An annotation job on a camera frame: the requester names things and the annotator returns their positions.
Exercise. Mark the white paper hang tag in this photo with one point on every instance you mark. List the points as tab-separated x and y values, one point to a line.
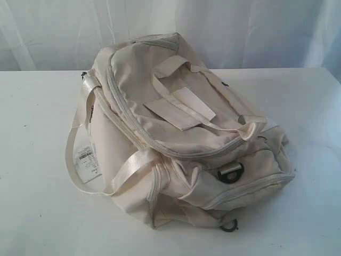
86	164

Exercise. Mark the cream fabric duffel bag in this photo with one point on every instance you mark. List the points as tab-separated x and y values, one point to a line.
172	140

